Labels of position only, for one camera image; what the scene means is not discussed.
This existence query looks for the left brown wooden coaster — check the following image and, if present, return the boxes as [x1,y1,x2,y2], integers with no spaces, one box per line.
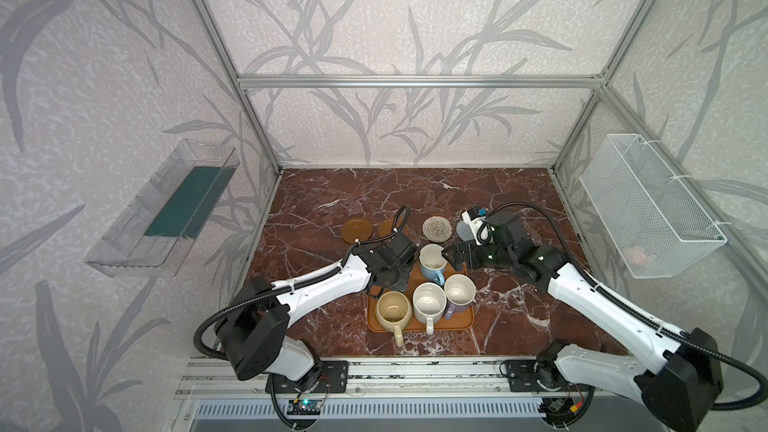
[341,217,373,244]

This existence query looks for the aluminium front rail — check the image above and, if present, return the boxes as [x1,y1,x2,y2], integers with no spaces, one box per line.
[167,355,685,400]

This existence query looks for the clear plastic wall bin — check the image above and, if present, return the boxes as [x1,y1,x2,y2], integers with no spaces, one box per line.
[85,139,240,278]

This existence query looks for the grey blue woven coaster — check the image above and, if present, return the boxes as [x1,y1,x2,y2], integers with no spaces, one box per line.
[456,221,474,242]

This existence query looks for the multicolour woven coaster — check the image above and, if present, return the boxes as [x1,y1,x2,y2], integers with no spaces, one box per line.
[422,216,453,243]

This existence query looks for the purple white mug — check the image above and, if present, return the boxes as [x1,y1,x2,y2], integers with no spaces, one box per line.
[443,274,477,320]

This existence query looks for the aluminium cage frame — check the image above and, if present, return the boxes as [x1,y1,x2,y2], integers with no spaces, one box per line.
[167,0,768,400]

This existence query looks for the right brown wooden coaster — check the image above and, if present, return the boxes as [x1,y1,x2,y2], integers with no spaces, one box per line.
[378,218,400,238]

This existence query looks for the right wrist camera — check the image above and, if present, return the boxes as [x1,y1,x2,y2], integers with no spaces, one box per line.
[461,206,490,245]

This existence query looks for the white wire mesh basket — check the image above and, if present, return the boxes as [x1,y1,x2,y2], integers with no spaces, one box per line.
[580,134,728,279]

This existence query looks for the beige yellow mug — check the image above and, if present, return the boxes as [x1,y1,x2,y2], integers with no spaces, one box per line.
[375,291,413,347]

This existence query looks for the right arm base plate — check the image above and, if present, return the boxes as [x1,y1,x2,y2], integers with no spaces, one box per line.
[499,359,561,393]

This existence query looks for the right wiring connector board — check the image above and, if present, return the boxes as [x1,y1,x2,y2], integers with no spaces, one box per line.
[539,398,584,418]

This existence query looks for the brown wooden coaster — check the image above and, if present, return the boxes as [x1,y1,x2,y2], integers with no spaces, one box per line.
[378,218,400,238]
[341,217,373,244]

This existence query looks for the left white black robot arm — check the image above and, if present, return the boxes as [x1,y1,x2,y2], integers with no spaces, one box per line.
[193,205,418,392]

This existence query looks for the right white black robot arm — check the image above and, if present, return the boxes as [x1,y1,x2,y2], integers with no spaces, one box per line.
[443,201,767,431]

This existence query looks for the light blue mug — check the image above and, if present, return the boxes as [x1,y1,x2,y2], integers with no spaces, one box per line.
[419,244,448,287]

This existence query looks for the black mug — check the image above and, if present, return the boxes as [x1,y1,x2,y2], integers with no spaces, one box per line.
[375,268,411,292]

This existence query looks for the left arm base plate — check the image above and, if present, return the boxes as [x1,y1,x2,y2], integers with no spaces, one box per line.
[274,360,350,394]

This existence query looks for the green circuit board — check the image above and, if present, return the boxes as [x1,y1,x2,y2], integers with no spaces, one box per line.
[286,398,324,417]

